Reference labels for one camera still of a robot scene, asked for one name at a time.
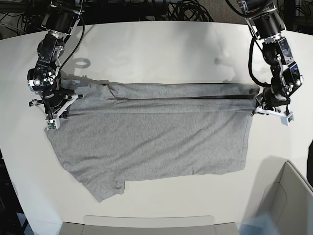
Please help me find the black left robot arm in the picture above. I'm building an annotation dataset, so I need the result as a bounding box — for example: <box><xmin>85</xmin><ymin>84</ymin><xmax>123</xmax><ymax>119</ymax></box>
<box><xmin>238</xmin><ymin>0</ymin><xmax>303</xmax><ymax>111</ymax></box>

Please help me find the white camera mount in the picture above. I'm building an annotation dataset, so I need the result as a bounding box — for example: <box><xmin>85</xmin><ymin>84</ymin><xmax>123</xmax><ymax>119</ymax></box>
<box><xmin>251</xmin><ymin>105</ymin><xmax>294</xmax><ymax>126</ymax></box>
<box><xmin>28</xmin><ymin>94</ymin><xmax>84</xmax><ymax>130</ymax></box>

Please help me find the grey bin right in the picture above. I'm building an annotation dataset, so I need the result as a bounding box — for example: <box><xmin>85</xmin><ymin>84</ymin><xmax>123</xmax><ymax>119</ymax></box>
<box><xmin>257</xmin><ymin>161</ymin><xmax>313</xmax><ymax>235</ymax></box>

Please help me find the grey bin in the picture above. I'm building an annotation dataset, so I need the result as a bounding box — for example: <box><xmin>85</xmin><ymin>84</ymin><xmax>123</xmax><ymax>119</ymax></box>
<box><xmin>59</xmin><ymin>215</ymin><xmax>239</xmax><ymax>235</ymax></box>
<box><xmin>257</xmin><ymin>161</ymin><xmax>313</xmax><ymax>235</ymax></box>

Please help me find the dark object right edge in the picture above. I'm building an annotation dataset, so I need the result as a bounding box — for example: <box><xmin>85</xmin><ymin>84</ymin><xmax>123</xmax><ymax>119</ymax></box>
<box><xmin>307</xmin><ymin>142</ymin><xmax>313</xmax><ymax>186</ymax></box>

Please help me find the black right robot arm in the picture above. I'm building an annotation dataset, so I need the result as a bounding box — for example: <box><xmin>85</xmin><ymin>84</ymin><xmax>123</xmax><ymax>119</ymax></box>
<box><xmin>27</xmin><ymin>0</ymin><xmax>85</xmax><ymax>119</ymax></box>

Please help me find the grey T-shirt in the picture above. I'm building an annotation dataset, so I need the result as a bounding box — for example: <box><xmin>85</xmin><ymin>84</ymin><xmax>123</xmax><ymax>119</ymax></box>
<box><xmin>46</xmin><ymin>81</ymin><xmax>259</xmax><ymax>202</ymax></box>

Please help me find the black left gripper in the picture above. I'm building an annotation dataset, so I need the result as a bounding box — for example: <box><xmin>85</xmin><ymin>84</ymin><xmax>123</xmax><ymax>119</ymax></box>
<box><xmin>255</xmin><ymin>88</ymin><xmax>290</xmax><ymax>111</ymax></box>

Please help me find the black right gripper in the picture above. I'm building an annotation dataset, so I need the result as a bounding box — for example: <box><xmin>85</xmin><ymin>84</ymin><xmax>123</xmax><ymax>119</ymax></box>
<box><xmin>42</xmin><ymin>87</ymin><xmax>73</xmax><ymax>118</ymax></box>

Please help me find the grey bin bottom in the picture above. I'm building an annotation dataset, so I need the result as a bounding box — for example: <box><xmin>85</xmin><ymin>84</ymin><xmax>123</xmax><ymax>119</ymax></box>
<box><xmin>59</xmin><ymin>215</ymin><xmax>239</xmax><ymax>235</ymax></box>

